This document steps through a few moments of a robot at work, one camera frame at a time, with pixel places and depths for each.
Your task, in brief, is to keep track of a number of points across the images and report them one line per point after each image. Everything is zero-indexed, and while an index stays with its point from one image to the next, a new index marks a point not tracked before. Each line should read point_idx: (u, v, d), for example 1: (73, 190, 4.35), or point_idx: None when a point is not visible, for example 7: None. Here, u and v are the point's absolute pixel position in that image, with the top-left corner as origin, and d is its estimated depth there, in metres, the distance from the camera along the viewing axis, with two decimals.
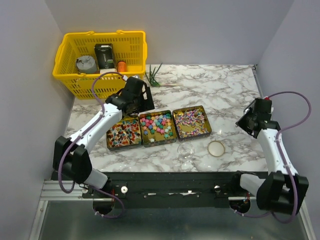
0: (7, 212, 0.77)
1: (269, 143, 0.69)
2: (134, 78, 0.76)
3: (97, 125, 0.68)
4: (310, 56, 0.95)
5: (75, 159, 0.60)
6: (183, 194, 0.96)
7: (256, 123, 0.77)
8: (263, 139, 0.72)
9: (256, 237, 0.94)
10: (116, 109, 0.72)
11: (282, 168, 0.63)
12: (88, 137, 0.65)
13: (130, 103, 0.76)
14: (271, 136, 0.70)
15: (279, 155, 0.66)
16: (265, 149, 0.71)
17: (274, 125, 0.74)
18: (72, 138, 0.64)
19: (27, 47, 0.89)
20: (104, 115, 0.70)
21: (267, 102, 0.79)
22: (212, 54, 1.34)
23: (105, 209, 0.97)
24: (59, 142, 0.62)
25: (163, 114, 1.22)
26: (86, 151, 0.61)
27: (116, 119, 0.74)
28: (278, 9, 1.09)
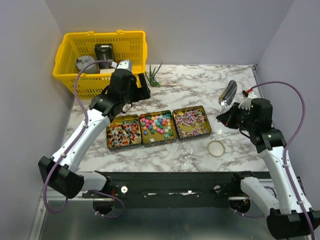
0: (8, 212, 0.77)
1: (278, 171, 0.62)
2: (117, 73, 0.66)
3: (81, 139, 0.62)
4: (310, 56, 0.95)
5: (60, 181, 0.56)
6: (183, 194, 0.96)
7: (258, 138, 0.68)
8: (270, 162, 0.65)
9: (256, 237, 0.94)
10: (101, 115, 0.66)
11: (296, 204, 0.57)
12: (72, 154, 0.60)
13: (118, 103, 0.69)
14: (279, 159, 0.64)
15: (290, 187, 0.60)
16: (273, 175, 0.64)
17: (278, 140, 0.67)
18: (54, 158, 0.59)
19: (27, 47, 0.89)
20: (87, 126, 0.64)
21: (268, 107, 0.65)
22: (212, 54, 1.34)
23: (105, 209, 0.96)
24: (41, 164, 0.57)
25: (163, 114, 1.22)
26: (70, 172, 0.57)
27: (102, 128, 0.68)
28: (279, 9, 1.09)
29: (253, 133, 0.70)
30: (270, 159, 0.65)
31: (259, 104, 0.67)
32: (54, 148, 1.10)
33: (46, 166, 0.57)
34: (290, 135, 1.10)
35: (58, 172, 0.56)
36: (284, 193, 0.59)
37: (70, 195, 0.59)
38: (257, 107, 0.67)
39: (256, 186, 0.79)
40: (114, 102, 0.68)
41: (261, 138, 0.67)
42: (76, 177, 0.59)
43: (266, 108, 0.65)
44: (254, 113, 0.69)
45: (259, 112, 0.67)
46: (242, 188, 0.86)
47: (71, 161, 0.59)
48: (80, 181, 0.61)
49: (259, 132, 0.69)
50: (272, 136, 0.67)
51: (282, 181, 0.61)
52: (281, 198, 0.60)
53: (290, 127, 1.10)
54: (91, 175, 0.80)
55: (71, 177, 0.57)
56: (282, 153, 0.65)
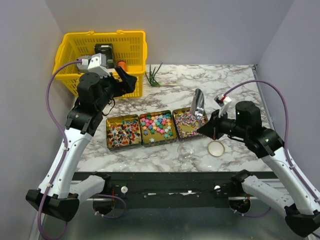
0: (7, 212, 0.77)
1: (288, 175, 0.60)
2: (84, 84, 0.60)
3: (65, 164, 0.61)
4: (310, 55, 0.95)
5: (53, 210, 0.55)
6: (183, 194, 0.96)
7: (257, 144, 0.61)
8: (275, 167, 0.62)
9: (256, 237, 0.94)
10: (79, 134, 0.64)
11: (314, 203, 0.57)
12: (59, 182, 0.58)
13: (96, 114, 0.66)
14: (284, 162, 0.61)
15: (304, 187, 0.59)
16: (282, 178, 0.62)
17: (275, 141, 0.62)
18: (42, 190, 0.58)
19: (26, 47, 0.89)
20: (68, 148, 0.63)
21: (255, 112, 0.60)
22: (212, 54, 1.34)
23: (105, 209, 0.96)
24: (30, 198, 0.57)
25: (163, 114, 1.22)
26: (62, 200, 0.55)
27: (85, 145, 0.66)
28: (279, 9, 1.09)
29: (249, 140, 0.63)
30: (275, 164, 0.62)
31: (246, 109, 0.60)
32: (54, 148, 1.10)
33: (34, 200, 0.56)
34: (290, 135, 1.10)
35: (48, 203, 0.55)
36: (300, 196, 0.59)
37: (67, 219, 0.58)
38: (246, 112, 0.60)
39: (260, 186, 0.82)
40: (92, 114, 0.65)
41: (261, 144, 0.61)
42: (68, 202, 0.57)
43: (256, 111, 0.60)
44: (243, 119, 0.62)
45: (248, 118, 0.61)
46: (244, 188, 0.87)
47: (60, 189, 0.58)
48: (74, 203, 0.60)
49: (255, 138, 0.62)
50: (269, 139, 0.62)
51: (294, 184, 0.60)
52: (298, 200, 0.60)
53: (290, 127, 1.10)
54: (89, 183, 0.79)
55: (63, 205, 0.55)
56: (284, 155, 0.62)
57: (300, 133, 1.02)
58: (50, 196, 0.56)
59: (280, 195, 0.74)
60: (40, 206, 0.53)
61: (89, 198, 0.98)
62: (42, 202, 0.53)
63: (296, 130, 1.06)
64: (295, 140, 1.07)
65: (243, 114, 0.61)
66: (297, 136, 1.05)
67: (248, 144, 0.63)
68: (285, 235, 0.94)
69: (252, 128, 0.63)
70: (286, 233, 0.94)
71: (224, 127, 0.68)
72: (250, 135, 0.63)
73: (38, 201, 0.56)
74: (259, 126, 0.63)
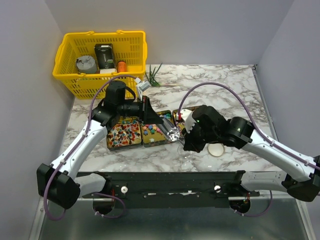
0: (8, 212, 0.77)
1: (272, 153, 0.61)
2: (113, 87, 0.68)
3: (81, 146, 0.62)
4: (310, 55, 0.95)
5: (59, 189, 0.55)
6: (183, 194, 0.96)
7: (233, 138, 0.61)
8: (258, 150, 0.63)
9: (256, 237, 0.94)
10: (99, 125, 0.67)
11: (306, 168, 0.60)
12: (72, 162, 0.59)
13: (116, 115, 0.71)
14: (264, 143, 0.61)
15: (291, 157, 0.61)
16: (269, 158, 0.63)
17: (246, 127, 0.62)
18: (54, 165, 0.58)
19: (26, 47, 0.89)
20: (87, 135, 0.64)
21: (211, 110, 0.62)
22: (212, 54, 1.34)
23: (106, 209, 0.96)
24: (39, 171, 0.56)
25: (163, 114, 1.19)
26: (70, 179, 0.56)
27: (101, 137, 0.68)
28: (279, 8, 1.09)
29: (223, 137, 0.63)
30: (257, 148, 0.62)
31: (201, 112, 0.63)
32: (54, 148, 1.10)
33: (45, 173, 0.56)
34: (290, 135, 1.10)
35: (57, 179, 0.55)
36: (292, 167, 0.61)
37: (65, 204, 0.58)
38: (204, 116, 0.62)
39: (255, 176, 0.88)
40: (112, 114, 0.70)
41: (237, 136, 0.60)
42: (73, 185, 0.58)
43: (209, 109, 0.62)
44: (205, 123, 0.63)
45: (210, 120, 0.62)
46: (245, 187, 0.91)
47: (70, 168, 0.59)
48: (76, 190, 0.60)
49: (227, 133, 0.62)
50: (241, 128, 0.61)
51: (283, 159, 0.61)
52: (292, 171, 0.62)
53: (290, 127, 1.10)
54: (88, 179, 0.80)
55: (69, 184, 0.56)
56: (260, 136, 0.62)
57: (301, 133, 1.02)
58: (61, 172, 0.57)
59: (273, 175, 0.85)
60: (50, 179, 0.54)
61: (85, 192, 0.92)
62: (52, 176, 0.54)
63: (296, 130, 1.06)
64: (295, 140, 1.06)
65: (203, 117, 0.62)
66: (297, 136, 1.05)
67: (224, 140, 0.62)
68: (285, 235, 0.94)
69: (219, 126, 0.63)
70: (285, 233, 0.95)
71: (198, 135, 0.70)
72: (221, 132, 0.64)
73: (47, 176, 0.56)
74: (223, 120, 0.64)
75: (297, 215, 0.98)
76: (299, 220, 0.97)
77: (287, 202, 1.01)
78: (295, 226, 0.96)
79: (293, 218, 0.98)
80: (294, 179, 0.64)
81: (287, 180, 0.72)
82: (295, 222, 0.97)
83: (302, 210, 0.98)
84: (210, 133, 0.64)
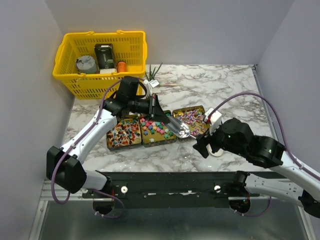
0: (8, 212, 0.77)
1: (300, 176, 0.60)
2: (128, 79, 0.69)
3: (90, 133, 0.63)
4: (310, 55, 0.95)
5: (67, 172, 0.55)
6: (183, 194, 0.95)
7: (263, 159, 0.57)
8: (286, 172, 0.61)
9: (256, 237, 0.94)
10: (111, 115, 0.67)
11: None
12: (81, 146, 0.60)
13: (126, 107, 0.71)
14: (294, 166, 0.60)
15: (318, 180, 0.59)
16: (296, 179, 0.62)
17: (276, 148, 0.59)
18: (64, 148, 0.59)
19: (27, 47, 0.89)
20: (97, 122, 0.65)
21: (246, 128, 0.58)
22: (212, 54, 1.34)
23: (106, 209, 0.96)
24: (49, 152, 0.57)
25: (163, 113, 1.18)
26: (79, 163, 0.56)
27: (110, 127, 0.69)
28: (279, 8, 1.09)
29: (253, 157, 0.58)
30: (285, 170, 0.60)
31: (235, 129, 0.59)
32: None
33: (55, 155, 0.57)
34: (290, 136, 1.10)
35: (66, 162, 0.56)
36: (318, 190, 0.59)
37: (71, 188, 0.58)
38: (237, 133, 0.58)
39: (263, 183, 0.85)
40: (122, 105, 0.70)
41: (267, 157, 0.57)
42: (80, 169, 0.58)
43: (244, 127, 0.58)
44: (236, 139, 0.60)
45: (243, 138, 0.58)
46: (248, 190, 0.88)
47: (80, 152, 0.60)
48: (82, 175, 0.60)
49: (257, 153, 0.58)
50: (272, 149, 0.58)
51: (311, 182, 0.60)
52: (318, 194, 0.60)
53: (290, 127, 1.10)
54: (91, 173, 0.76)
55: (77, 168, 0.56)
56: (290, 158, 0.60)
57: (301, 134, 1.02)
58: (70, 155, 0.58)
59: (286, 186, 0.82)
60: (59, 161, 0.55)
61: (83, 188, 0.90)
62: (61, 158, 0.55)
63: (296, 130, 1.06)
64: (295, 140, 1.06)
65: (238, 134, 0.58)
66: (297, 136, 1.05)
67: (254, 161, 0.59)
68: (285, 235, 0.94)
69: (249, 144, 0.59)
70: (285, 233, 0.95)
71: (217, 143, 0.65)
72: (251, 151, 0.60)
73: (56, 159, 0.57)
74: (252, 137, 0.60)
75: (296, 215, 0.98)
76: (299, 220, 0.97)
77: (287, 202, 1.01)
78: (295, 227, 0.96)
79: (293, 218, 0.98)
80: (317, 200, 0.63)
81: (304, 196, 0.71)
82: (295, 222, 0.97)
83: (302, 210, 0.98)
84: (238, 149, 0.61)
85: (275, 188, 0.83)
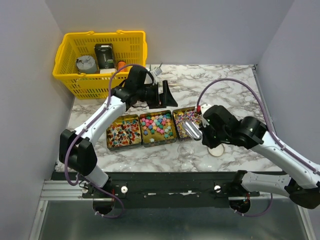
0: (8, 212, 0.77)
1: (282, 157, 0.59)
2: (136, 67, 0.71)
3: (101, 118, 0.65)
4: (310, 56, 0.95)
5: (80, 153, 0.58)
6: (183, 194, 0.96)
7: (243, 137, 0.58)
8: (267, 153, 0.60)
9: (256, 237, 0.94)
10: (120, 101, 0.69)
11: (314, 175, 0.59)
12: (93, 130, 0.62)
13: (134, 95, 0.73)
14: (275, 146, 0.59)
15: (299, 163, 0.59)
16: (277, 162, 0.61)
17: (258, 128, 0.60)
18: (77, 131, 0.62)
19: (27, 47, 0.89)
20: (107, 108, 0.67)
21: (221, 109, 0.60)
22: (212, 54, 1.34)
23: (105, 209, 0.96)
24: (62, 135, 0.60)
25: (163, 114, 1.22)
26: (91, 145, 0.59)
27: (119, 113, 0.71)
28: (279, 8, 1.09)
29: (234, 137, 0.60)
30: (267, 150, 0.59)
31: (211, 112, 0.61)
32: (54, 149, 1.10)
33: (68, 137, 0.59)
34: (290, 136, 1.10)
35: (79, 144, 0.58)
36: (300, 173, 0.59)
37: (82, 170, 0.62)
38: (214, 115, 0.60)
39: (257, 178, 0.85)
40: (131, 93, 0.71)
41: (248, 135, 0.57)
42: (92, 151, 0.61)
43: (219, 109, 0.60)
44: (215, 122, 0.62)
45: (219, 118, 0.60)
46: (246, 188, 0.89)
47: (91, 135, 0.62)
48: (93, 159, 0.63)
49: (239, 132, 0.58)
50: (253, 128, 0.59)
51: (292, 164, 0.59)
52: (298, 176, 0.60)
53: (290, 127, 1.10)
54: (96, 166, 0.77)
55: (89, 149, 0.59)
56: (272, 139, 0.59)
57: (301, 134, 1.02)
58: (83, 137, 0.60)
59: (276, 178, 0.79)
60: (72, 142, 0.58)
61: (84, 188, 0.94)
62: (74, 140, 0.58)
63: (296, 131, 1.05)
64: (295, 140, 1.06)
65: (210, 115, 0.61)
66: (296, 136, 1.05)
67: (235, 140, 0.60)
68: (285, 235, 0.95)
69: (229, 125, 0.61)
70: (285, 233, 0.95)
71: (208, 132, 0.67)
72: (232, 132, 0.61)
73: (70, 141, 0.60)
74: (235, 120, 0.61)
75: (296, 215, 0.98)
76: (299, 220, 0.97)
77: (287, 202, 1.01)
78: (294, 226, 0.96)
79: (293, 218, 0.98)
80: (299, 185, 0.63)
81: (291, 185, 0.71)
82: (295, 222, 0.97)
83: (302, 210, 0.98)
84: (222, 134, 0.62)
85: (265, 181, 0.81)
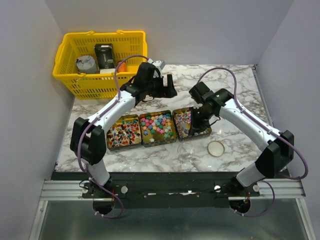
0: (8, 212, 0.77)
1: (240, 118, 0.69)
2: (145, 65, 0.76)
3: (113, 109, 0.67)
4: (310, 56, 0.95)
5: (92, 140, 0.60)
6: (183, 194, 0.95)
7: (211, 102, 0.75)
8: (231, 116, 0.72)
9: (256, 237, 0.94)
10: (131, 96, 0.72)
11: (267, 135, 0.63)
12: (105, 119, 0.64)
13: (143, 91, 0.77)
14: (235, 109, 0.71)
15: (255, 124, 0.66)
16: (239, 125, 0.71)
17: (226, 96, 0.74)
18: (89, 119, 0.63)
19: (26, 47, 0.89)
20: (119, 101, 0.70)
21: (202, 84, 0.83)
22: (212, 54, 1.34)
23: (105, 209, 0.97)
24: (76, 123, 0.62)
25: (163, 114, 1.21)
26: (103, 133, 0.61)
27: (128, 107, 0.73)
28: (279, 8, 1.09)
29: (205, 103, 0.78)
30: (228, 113, 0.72)
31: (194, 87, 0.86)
32: (54, 149, 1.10)
33: (80, 125, 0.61)
34: None
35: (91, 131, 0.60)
36: (255, 132, 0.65)
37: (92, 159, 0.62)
38: (194, 88, 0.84)
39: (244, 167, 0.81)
40: (140, 89, 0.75)
41: (213, 100, 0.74)
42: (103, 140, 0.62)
43: (200, 83, 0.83)
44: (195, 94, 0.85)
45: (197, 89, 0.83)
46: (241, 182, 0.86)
47: (104, 124, 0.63)
48: (103, 149, 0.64)
49: (209, 98, 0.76)
50: (220, 95, 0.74)
51: (247, 124, 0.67)
52: (255, 137, 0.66)
53: (289, 128, 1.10)
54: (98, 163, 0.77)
55: (101, 137, 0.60)
56: (235, 104, 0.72)
57: (300, 134, 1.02)
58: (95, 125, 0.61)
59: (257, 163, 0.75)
60: (86, 128, 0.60)
61: (84, 189, 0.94)
62: (87, 127, 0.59)
63: (296, 131, 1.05)
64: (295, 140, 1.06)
65: (193, 90, 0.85)
66: (296, 136, 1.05)
67: (206, 105, 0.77)
68: (285, 235, 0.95)
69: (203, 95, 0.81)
70: (285, 233, 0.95)
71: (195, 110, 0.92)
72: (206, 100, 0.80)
73: (82, 129, 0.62)
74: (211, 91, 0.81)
75: (296, 215, 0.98)
76: (299, 220, 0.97)
77: (287, 202, 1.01)
78: (294, 227, 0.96)
79: (293, 218, 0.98)
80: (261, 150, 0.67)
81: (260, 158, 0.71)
82: (295, 222, 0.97)
83: (302, 210, 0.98)
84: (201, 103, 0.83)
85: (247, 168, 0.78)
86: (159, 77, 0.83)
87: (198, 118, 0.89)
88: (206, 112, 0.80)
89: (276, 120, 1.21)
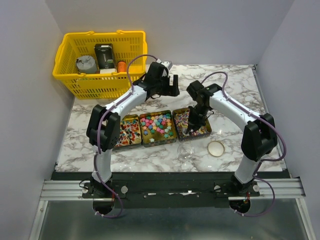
0: (8, 212, 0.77)
1: (225, 105, 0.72)
2: (156, 63, 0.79)
3: (128, 100, 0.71)
4: (310, 56, 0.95)
5: (109, 126, 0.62)
6: (183, 194, 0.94)
7: (202, 94, 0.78)
8: (218, 105, 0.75)
9: (256, 237, 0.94)
10: (143, 90, 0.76)
11: (248, 117, 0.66)
12: (121, 108, 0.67)
13: (154, 87, 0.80)
14: (221, 98, 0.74)
15: (238, 109, 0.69)
16: (225, 112, 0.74)
17: (215, 87, 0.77)
18: (107, 106, 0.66)
19: (27, 47, 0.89)
20: (132, 93, 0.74)
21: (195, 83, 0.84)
22: (212, 54, 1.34)
23: (105, 209, 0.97)
24: (94, 110, 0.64)
25: (163, 114, 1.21)
26: (119, 120, 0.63)
27: (139, 102, 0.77)
28: (279, 8, 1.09)
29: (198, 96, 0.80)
30: (216, 101, 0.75)
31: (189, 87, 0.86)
32: (54, 148, 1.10)
33: (99, 111, 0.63)
34: (289, 136, 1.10)
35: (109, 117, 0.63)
36: (238, 116, 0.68)
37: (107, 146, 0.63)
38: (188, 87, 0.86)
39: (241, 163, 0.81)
40: (150, 86, 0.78)
41: (204, 92, 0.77)
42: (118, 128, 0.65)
43: (193, 81, 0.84)
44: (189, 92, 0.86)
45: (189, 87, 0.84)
46: (239, 176, 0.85)
47: (120, 112, 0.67)
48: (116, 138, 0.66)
49: (200, 91, 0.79)
50: (209, 87, 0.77)
51: (231, 109, 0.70)
52: (239, 121, 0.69)
53: (290, 127, 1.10)
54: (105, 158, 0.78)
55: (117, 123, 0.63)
56: (221, 94, 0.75)
57: (300, 134, 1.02)
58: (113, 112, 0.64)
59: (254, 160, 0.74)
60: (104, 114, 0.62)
61: (84, 188, 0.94)
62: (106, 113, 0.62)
63: (296, 131, 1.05)
64: (295, 140, 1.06)
65: (190, 88, 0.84)
66: (296, 137, 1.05)
67: (199, 98, 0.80)
68: (285, 235, 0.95)
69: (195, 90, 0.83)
70: (285, 233, 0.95)
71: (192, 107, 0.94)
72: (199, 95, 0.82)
73: (100, 116, 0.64)
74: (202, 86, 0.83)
75: (297, 215, 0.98)
76: (299, 220, 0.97)
77: (287, 202, 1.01)
78: (295, 226, 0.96)
79: (293, 218, 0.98)
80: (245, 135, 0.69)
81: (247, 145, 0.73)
82: (295, 222, 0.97)
83: (302, 210, 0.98)
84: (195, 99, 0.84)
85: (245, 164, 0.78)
86: (167, 76, 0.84)
87: (195, 113, 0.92)
88: (201, 105, 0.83)
89: (277, 119, 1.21)
